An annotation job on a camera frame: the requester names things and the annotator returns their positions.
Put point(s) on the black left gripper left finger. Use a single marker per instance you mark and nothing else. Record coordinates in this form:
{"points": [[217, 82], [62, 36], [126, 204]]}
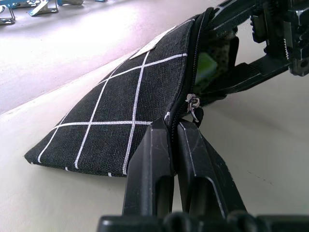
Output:
{"points": [[149, 169]]}

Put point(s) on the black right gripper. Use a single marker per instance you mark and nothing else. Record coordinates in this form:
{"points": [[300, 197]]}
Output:
{"points": [[292, 24]]}

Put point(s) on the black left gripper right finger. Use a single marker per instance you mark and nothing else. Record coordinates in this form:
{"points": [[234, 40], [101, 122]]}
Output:
{"points": [[205, 174]]}

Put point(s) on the green highlighter pen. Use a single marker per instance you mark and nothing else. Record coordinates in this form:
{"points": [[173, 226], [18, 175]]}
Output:
{"points": [[207, 66]]}

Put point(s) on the black checkered pencil pouch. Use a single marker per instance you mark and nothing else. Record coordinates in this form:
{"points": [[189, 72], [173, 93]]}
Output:
{"points": [[116, 104]]}

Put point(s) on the silver metal clip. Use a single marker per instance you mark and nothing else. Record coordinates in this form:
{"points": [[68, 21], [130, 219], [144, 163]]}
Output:
{"points": [[7, 15], [44, 8]]}

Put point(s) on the blue clip hanger frame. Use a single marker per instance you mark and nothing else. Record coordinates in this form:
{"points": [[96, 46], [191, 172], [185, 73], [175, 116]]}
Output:
{"points": [[14, 3]]}

